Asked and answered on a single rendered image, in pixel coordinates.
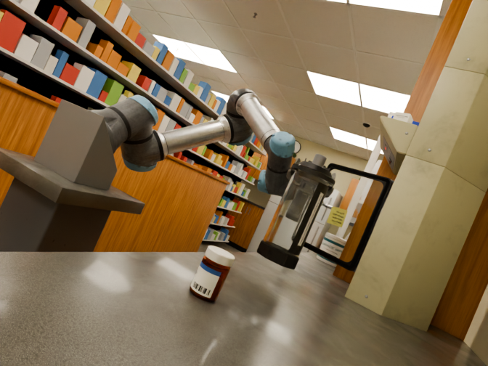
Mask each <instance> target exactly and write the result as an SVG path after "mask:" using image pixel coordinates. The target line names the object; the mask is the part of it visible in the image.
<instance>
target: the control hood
mask: <svg viewBox="0 0 488 366"><path fill-rule="evenodd" d="M417 128H418V125H415V124H412V123H407V122H404V121H399V120H397V119H393V118H388V117H386V116H381V117H380V138H381V149H382V151H383V137H384V138H385V140H386V141H387V143H388V145H389V147H390V149H391V151H392V153H393V155H394V167H393V170H392V168H391V166H390V164H389V162H388V160H387V158H386V160H387V162H388V164H389V166H390V168H391V170H392V172H393V174H395V175H397V174H398V172H399V170H400V167H401V165H402V162H403V160H404V157H405V156H406V154H407V151H408V149H409V147H410V144H411V142H412V139H413V137H414V136H415V132H416V131H417ZM383 154H384V152H383ZM384 155H385V154H384ZM385 157H386V156H385Z"/></svg>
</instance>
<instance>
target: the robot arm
mask: <svg viewBox="0 0 488 366"><path fill-rule="evenodd" d="M90 111H92V112H93V113H96V114H98V115H101V116H103V117H104V118H105V123H106V127H107V132H108V135H109V138H110V143H111V147H112V150H113V154H114V153H115V151H116V150H117V149H118V148H119V147H120V146H121V152H122V153H121V155H122V158H123V162H124V164H125V165H126V167H127V168H129V169H131V170H132V171H138V172H146V171H151V170H153V169H154V168H155V167H156V166H157V162H158V161H162V160H164V159H165V157H166V156H167V155H170V154H173V153H177V152H181V151H184V150H189V149H192V148H195V147H200V146H203V145H208V144H211V143H214V142H219V141H223V142H225V143H228V144H229V145H233V146H235V145H236V146H241V145H245V144H246V143H248V142H249V141H250V140H251V138H252V134H253V133H254V134H255V135H256V137H257V139H258V140H259V141H260V143H261V145H262V146H263V148H264V149H265V151H266V152H267V154H268V161H267V169H266V170H262V171H261V173H260V174H259V180H258V184H257V188H258V190H259V191H260V192H265V193H267V194H269V195H277V196H280V197H282V195H283V193H284V191H285V188H286V187H287V185H288V182H289V180H290V178H291V175H292V173H293V170H292V169H290V166H291V162H292V158H293V154H294V151H295V142H296V141H295V138H294V136H293V135H292V134H289V133H288V132H285V131H280V130H279V129H278V127H277V126H276V125H275V123H274V122H273V120H272V119H271V118H270V117H269V115H268V114H267V112H266V111H265V110H264V108H263V107H262V106H261V105H260V99H259V98H258V96H257V95H256V94H255V92H253V91H251V90H250V89H238V90H236V91H234V92H233V93H232V94H231V95H230V96H229V99H228V100H227V110H226V114H223V115H219V117H218V118H217V119H216V120H215V121H209V122H205V123H200V124H196V125H193V126H187V127H184V128H180V129H174V130H171V131H165V132H161V133H160V132H158V131H156V130H153V126H155V125H156V123H157V122H158V113H157V110H156V109H155V107H154V106H153V104H152V103H151V102H150V101H149V100H148V99H146V98H145V97H143V96H140V95H135V96H133V97H128V98H126V99H125V100H123V101H121V102H118V103H116V104H114V105H111V106H109V107H107V108H105V109H103V110H90Z"/></svg>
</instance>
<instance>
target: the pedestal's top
mask: <svg viewBox="0 0 488 366"><path fill-rule="evenodd" d="M34 158H35V157H33V156H31V155H26V154H22V153H20V152H15V151H12V150H7V149H4V148H1V147H0V168H1V169H2V170H4V171H6V172H7V173H8V174H11V175H12V176H13V177H15V178H17V179H19V180H20V181H21V182H23V183H25V184H26V185H28V186H29V187H31V188H33V189H34V190H36V191H38V192H40V193H41V194H42V195H44V196H46V197H47V198H49V199H50V200H52V201H54V202H56V203H62V204H68V205H74V206H83V207H89V208H98V209H104V210H110V211H120V212H125V213H130V214H141V212H142V210H143V208H144V206H145V203H143V202H142V201H140V200H137V199H136V198H134V197H132V196H130V195H128V194H126V193H125V192H123V191H121V190H119V189H117V188H115V187H114V186H112V185H110V188H109V190H104V189H100V188H96V187H90V186H87V185H83V184H77V183H74V182H72V181H70V180H69V179H66V178H65V177H63V176H61V175H59V174H58V173H56V172H54V171H53V170H51V169H49V168H47V167H46V166H43V165H42V164H40V163H38V162H37V161H35V160H34Z"/></svg>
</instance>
